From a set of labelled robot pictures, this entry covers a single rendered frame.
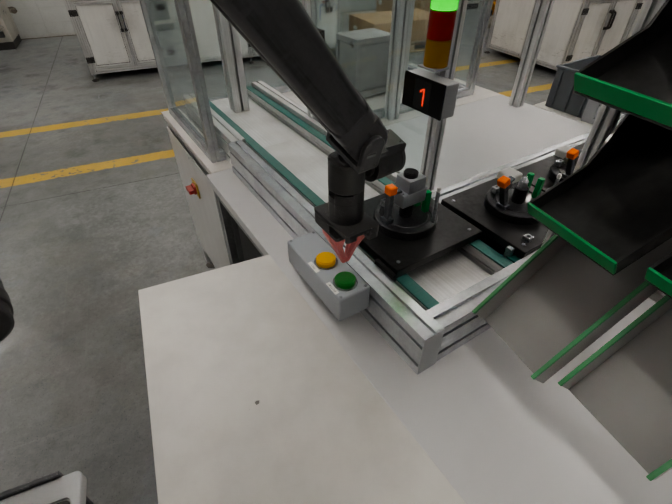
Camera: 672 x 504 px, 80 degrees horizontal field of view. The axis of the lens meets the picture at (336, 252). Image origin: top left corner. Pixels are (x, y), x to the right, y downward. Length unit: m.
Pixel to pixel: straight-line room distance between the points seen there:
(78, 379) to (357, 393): 1.52
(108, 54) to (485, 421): 5.56
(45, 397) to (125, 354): 0.32
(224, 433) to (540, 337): 0.51
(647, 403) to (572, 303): 0.15
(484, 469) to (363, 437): 0.18
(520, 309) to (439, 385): 0.20
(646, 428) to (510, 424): 0.20
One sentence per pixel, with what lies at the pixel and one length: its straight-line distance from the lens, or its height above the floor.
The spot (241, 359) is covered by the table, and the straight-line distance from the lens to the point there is 0.79.
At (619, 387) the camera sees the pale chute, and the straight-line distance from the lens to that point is 0.66.
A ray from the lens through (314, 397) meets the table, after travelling 0.73.
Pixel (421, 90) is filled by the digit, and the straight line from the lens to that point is 0.92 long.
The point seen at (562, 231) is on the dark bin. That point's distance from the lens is 0.56.
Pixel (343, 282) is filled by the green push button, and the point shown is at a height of 0.97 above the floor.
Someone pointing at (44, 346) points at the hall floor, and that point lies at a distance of 2.28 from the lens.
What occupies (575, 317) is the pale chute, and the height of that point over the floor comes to 1.06.
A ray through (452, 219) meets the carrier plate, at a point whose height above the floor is 0.97.
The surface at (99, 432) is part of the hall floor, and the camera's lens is 1.88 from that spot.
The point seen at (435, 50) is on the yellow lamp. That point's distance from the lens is 0.89.
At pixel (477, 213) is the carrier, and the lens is 0.98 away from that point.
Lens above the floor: 1.49
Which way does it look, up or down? 40 degrees down
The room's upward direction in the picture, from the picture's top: straight up
